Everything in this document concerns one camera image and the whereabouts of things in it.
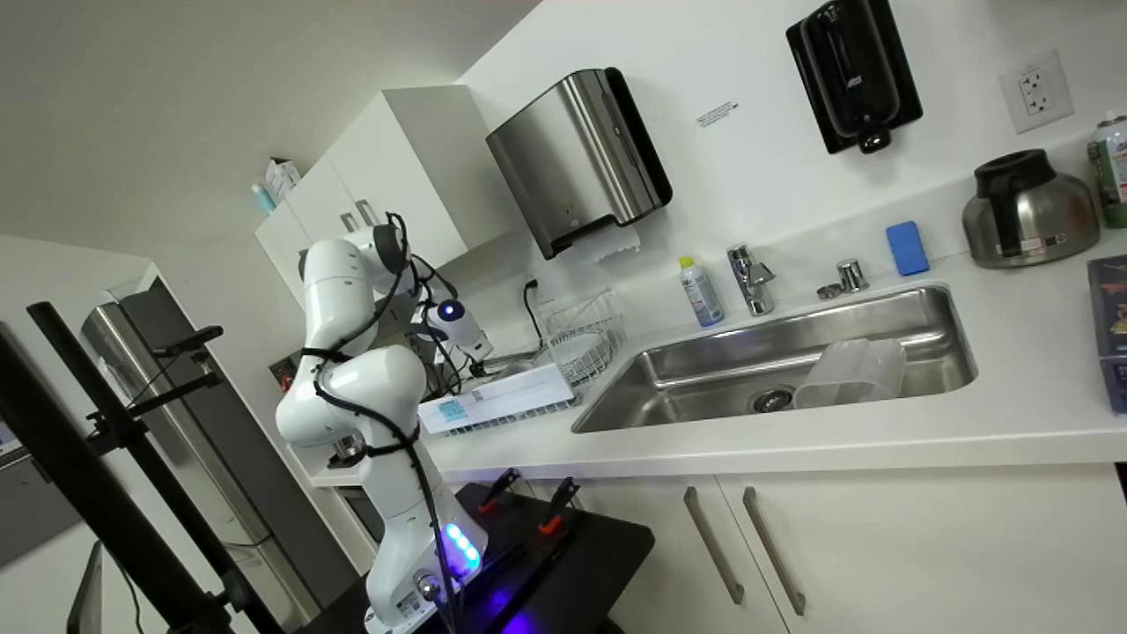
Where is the black power cord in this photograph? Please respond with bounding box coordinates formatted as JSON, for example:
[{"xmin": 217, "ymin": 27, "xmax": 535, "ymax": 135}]
[{"xmin": 521, "ymin": 275, "xmax": 550, "ymax": 358}]

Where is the dark blue box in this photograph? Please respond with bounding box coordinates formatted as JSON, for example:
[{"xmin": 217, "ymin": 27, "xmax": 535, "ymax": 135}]
[{"xmin": 1085, "ymin": 254, "xmax": 1127, "ymax": 415}]

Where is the clear plastic bottle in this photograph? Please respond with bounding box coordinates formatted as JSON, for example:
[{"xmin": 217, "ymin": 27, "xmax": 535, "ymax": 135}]
[{"xmin": 257, "ymin": 156, "xmax": 307, "ymax": 213}]

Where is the stainless steel sink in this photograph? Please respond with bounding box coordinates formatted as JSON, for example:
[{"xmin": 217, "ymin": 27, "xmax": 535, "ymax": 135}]
[{"xmin": 571, "ymin": 283, "xmax": 981, "ymax": 438}]

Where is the white lower cabinet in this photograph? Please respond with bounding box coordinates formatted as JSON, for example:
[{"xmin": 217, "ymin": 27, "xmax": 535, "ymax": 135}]
[{"xmin": 338, "ymin": 461, "xmax": 1127, "ymax": 634}]

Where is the red handled clamp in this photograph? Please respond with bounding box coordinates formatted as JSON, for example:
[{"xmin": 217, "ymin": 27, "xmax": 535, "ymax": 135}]
[
  {"xmin": 533, "ymin": 472, "xmax": 582, "ymax": 543},
  {"xmin": 473, "ymin": 466, "xmax": 523, "ymax": 523}
]

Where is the steel cabinet handle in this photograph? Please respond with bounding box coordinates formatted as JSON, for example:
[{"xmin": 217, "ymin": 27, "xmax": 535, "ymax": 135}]
[
  {"xmin": 683, "ymin": 483, "xmax": 750, "ymax": 610},
  {"xmin": 740, "ymin": 483, "xmax": 810, "ymax": 621}
]

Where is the steel coffee carafe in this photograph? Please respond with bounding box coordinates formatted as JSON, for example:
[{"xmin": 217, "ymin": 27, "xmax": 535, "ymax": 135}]
[{"xmin": 959, "ymin": 149, "xmax": 1104, "ymax": 271}]

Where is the green white carton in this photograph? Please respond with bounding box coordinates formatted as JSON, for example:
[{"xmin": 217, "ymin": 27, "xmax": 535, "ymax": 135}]
[{"xmin": 1085, "ymin": 113, "xmax": 1127, "ymax": 232}]

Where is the white drain tray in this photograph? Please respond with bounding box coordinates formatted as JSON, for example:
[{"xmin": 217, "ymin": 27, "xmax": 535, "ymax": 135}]
[{"xmin": 414, "ymin": 358, "xmax": 582, "ymax": 439}]

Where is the chrome faucet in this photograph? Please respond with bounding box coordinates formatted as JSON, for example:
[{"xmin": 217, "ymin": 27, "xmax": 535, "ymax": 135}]
[{"xmin": 724, "ymin": 241, "xmax": 783, "ymax": 318}]

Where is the small white wall cabinet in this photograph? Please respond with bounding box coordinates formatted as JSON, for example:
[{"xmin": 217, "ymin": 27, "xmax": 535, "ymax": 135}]
[{"xmin": 253, "ymin": 81, "xmax": 521, "ymax": 311}]

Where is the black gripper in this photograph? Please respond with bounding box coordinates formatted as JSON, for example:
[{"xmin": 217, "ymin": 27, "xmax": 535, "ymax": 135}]
[{"xmin": 435, "ymin": 333, "xmax": 491, "ymax": 384}]

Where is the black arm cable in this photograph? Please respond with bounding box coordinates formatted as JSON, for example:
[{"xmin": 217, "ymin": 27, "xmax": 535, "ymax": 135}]
[{"xmin": 295, "ymin": 207, "xmax": 473, "ymax": 634}]

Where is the white wire dish rack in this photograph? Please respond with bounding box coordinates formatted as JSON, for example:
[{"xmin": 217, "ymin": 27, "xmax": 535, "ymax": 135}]
[{"xmin": 473, "ymin": 286, "xmax": 628, "ymax": 399}]

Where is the black robot table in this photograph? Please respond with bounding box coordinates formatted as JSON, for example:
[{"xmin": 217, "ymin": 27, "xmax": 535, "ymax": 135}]
[{"xmin": 295, "ymin": 479, "xmax": 659, "ymax": 634}]

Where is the chrome sink lever fixture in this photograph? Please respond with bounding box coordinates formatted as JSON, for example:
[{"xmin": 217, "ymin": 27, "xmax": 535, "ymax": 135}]
[{"xmin": 815, "ymin": 259, "xmax": 872, "ymax": 303}]

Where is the blue sponge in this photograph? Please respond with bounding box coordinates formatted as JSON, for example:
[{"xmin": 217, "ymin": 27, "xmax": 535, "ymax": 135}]
[{"xmin": 882, "ymin": 217, "xmax": 932, "ymax": 283}]

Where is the black soap dispenser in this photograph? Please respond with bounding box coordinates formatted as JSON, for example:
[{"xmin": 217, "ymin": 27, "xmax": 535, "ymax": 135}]
[{"xmin": 783, "ymin": 0, "xmax": 926, "ymax": 160}]

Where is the stainless paper towel dispenser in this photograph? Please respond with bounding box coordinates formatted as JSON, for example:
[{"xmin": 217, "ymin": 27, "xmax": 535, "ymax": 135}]
[{"xmin": 483, "ymin": 65, "xmax": 677, "ymax": 264}]

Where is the white wall outlet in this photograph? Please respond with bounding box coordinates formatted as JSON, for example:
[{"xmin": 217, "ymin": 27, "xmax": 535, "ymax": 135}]
[{"xmin": 997, "ymin": 47, "xmax": 1078, "ymax": 135}]

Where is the black camera stand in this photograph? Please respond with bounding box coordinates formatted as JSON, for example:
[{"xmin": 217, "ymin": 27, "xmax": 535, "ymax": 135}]
[{"xmin": 0, "ymin": 295, "xmax": 285, "ymax": 634}]

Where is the stainless refrigerator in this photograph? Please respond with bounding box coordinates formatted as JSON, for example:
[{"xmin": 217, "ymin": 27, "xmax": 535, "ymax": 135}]
[{"xmin": 77, "ymin": 277, "xmax": 361, "ymax": 613}]

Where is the spray bottle with blue label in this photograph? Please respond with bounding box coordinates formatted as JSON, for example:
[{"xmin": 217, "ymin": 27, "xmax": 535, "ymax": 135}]
[{"xmin": 677, "ymin": 254, "xmax": 730, "ymax": 333}]

